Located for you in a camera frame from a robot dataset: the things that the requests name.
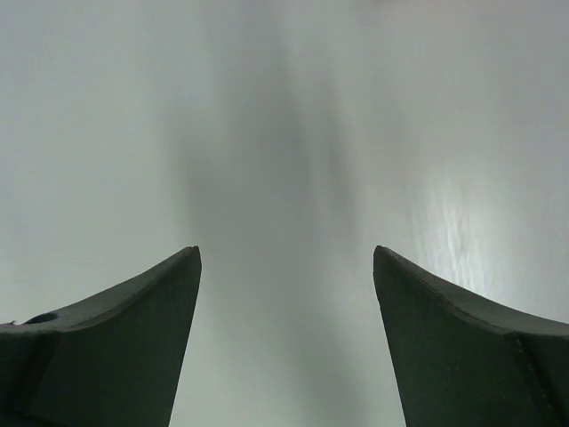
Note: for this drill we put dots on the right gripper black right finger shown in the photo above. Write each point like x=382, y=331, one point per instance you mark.
x=463, y=360

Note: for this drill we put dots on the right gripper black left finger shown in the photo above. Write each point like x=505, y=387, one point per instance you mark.
x=112, y=359

